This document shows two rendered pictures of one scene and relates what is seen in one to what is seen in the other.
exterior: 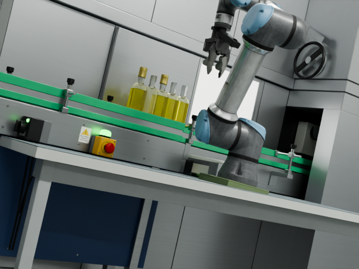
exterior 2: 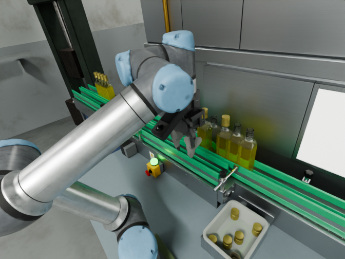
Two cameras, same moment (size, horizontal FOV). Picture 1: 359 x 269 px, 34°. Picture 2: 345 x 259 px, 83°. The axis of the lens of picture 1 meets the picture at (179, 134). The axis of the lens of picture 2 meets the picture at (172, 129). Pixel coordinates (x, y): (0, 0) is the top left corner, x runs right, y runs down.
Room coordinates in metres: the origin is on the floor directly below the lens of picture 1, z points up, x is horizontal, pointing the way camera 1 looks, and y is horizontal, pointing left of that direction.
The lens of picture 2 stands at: (2.29, -0.58, 1.60)
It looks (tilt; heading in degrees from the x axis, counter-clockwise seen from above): 33 degrees down; 86
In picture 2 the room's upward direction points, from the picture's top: 7 degrees counter-clockwise
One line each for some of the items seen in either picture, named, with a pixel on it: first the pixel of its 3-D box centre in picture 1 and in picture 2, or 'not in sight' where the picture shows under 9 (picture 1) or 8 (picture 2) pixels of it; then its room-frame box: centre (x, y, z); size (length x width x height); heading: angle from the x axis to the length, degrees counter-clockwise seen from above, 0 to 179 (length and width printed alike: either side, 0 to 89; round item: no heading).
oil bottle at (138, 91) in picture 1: (134, 107); (204, 139); (2.50, 0.21, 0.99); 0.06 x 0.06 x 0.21; 37
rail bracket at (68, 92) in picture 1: (69, 96); (135, 134); (2.13, 0.42, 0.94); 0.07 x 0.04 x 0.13; 36
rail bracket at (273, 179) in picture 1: (285, 165); not in sight; (2.90, -0.55, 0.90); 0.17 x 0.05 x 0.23; 36
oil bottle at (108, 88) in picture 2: not in sight; (109, 92); (1.92, 1.01, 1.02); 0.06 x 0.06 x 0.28; 36
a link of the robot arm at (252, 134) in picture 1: (246, 138); (139, 251); (2.16, -0.25, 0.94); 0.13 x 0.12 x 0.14; 108
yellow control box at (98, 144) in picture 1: (102, 147); (155, 168); (2.22, 0.27, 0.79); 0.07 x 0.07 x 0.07; 36
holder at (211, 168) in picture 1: (211, 171); (238, 230); (2.54, -0.17, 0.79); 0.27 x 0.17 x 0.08; 36
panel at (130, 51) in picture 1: (187, 89); (296, 123); (2.82, 0.01, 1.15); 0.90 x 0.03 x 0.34; 126
